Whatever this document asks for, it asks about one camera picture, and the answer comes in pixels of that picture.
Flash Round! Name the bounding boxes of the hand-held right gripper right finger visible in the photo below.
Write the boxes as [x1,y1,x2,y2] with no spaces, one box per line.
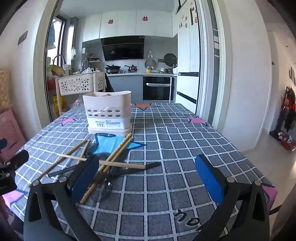
[194,154,271,241]

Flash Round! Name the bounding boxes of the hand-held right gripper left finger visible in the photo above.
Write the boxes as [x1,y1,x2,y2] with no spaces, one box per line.
[23,154,103,241]

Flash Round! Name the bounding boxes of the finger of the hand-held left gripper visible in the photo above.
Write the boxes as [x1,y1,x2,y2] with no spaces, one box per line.
[0,150,30,173]

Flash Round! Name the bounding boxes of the wooden chopstick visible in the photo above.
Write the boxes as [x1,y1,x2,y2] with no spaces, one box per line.
[79,133,132,205]
[99,160,147,169]
[79,140,91,159]
[83,137,133,205]
[29,139,90,188]
[56,153,88,161]

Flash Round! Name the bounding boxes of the black spoon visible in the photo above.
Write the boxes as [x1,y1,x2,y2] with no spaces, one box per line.
[47,164,80,178]
[92,162,162,202]

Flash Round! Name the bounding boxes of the white plastic utensil holder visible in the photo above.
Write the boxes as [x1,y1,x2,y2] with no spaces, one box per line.
[83,91,134,135]

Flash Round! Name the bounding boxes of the pink box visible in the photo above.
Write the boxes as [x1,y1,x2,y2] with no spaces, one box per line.
[0,109,27,163]

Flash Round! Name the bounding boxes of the grey checked tablecloth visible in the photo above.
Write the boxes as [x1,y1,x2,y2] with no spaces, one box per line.
[2,102,278,241]

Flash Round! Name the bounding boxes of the yellow bag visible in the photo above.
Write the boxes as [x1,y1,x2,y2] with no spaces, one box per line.
[53,95,67,112]

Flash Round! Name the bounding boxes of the cream textured cushion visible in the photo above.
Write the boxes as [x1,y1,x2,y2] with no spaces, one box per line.
[0,68,13,112]

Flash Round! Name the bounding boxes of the white flower-cutout basket cart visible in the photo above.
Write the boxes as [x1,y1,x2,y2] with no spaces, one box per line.
[55,71,107,116]

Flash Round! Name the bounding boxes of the black cloth on chair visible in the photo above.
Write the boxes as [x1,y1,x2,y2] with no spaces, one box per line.
[105,72,121,93]

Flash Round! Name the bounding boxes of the grey lower cabinet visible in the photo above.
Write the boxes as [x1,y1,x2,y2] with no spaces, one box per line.
[105,75,144,101]

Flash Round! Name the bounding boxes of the black built-in oven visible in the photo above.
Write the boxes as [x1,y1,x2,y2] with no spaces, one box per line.
[143,76,172,101]

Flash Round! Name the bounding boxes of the black red hanging cloth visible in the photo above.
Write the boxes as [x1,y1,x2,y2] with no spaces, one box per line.
[281,86,296,130]

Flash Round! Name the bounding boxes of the steel kitchen faucet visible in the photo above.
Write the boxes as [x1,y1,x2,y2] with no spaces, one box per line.
[52,54,67,70]

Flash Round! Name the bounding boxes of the black wok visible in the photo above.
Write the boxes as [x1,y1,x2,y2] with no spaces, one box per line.
[105,65,122,74]

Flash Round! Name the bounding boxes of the white refrigerator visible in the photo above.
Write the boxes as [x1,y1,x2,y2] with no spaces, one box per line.
[176,0,200,108]

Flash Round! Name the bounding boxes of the round dark splatter screen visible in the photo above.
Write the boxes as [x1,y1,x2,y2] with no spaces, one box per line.
[164,53,177,66]

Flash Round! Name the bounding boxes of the black range hood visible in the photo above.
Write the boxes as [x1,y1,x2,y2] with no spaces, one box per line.
[101,35,145,62]

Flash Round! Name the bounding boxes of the white upper cabinets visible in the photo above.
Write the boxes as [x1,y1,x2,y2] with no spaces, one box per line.
[83,10,178,42]

